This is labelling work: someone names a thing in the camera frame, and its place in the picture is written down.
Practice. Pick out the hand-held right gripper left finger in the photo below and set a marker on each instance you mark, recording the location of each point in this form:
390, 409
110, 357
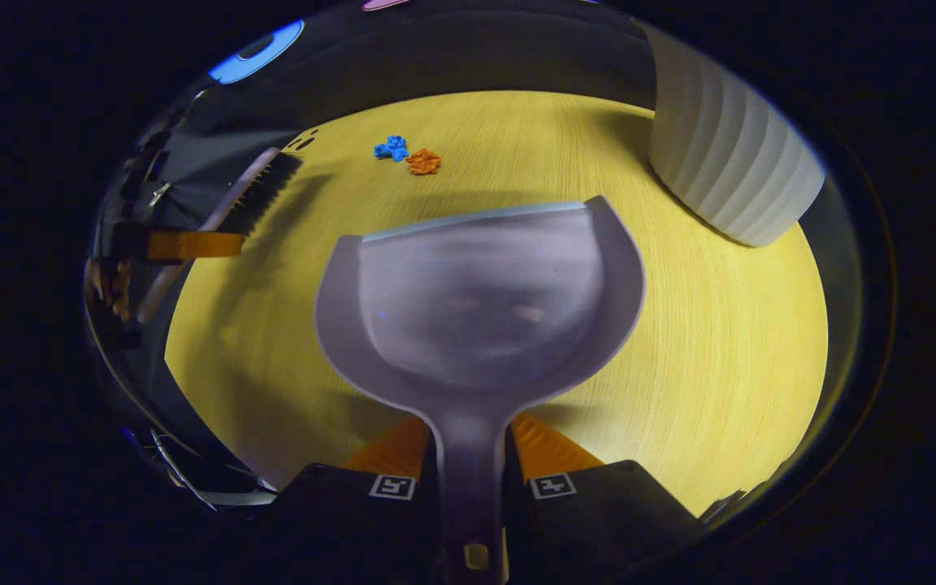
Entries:
354, 520

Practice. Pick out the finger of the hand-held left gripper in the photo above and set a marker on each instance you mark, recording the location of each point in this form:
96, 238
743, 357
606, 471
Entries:
192, 244

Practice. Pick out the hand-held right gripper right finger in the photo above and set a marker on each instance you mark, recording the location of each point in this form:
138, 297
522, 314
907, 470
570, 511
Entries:
598, 520

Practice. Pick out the blue paper scrap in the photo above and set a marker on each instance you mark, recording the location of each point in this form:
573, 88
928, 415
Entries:
392, 149

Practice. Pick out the grey plastic dustpan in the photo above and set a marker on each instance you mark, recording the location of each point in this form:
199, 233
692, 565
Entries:
476, 325

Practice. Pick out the orange paper scrap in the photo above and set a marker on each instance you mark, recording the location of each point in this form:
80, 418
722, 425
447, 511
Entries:
423, 162

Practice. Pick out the white ribbed cup garbage bin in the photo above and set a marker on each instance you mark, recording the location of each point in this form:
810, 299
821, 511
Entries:
728, 154

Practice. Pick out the yellow wooden desktop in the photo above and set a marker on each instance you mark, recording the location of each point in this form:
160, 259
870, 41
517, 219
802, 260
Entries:
720, 341

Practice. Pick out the black backdrop cloth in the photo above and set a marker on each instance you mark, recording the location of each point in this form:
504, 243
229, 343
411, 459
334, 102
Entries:
435, 57

